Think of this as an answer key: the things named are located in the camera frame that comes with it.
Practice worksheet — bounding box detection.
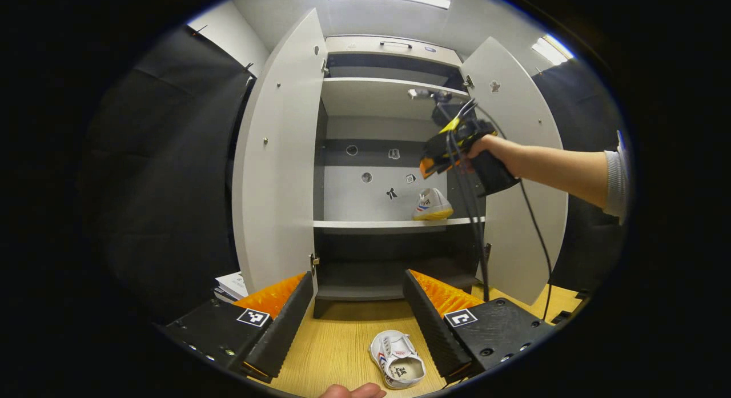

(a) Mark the white grey shoe cabinet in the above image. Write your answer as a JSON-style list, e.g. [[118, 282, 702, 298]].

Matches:
[[311, 34, 492, 319]]

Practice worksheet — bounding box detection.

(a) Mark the small ceiling light panel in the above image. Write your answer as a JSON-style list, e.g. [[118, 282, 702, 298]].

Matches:
[[531, 35, 573, 66]]

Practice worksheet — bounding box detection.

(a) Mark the white book with portrait cover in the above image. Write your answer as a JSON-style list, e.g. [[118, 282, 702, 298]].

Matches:
[[215, 271, 250, 299]]

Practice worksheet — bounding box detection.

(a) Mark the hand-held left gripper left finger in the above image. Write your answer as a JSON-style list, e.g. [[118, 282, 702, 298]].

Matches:
[[163, 271, 315, 381]]

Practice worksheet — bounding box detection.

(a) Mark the black backdrop cloth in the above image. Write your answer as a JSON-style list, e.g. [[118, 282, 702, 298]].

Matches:
[[86, 24, 629, 324]]

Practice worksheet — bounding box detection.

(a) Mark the white canvas shoe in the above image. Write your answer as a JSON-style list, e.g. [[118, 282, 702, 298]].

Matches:
[[412, 187, 455, 222], [369, 329, 427, 390]]

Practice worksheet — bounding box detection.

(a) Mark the white cabinet shelf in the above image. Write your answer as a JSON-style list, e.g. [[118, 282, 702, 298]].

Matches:
[[321, 77, 470, 122], [328, 65, 457, 87], [313, 216, 486, 234]]

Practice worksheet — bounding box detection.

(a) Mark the dark grey cabinet shelf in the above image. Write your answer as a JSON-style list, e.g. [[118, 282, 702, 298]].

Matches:
[[315, 258, 477, 300]]

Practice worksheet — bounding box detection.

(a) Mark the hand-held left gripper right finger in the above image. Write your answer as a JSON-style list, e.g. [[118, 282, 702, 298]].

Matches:
[[403, 268, 556, 385]]

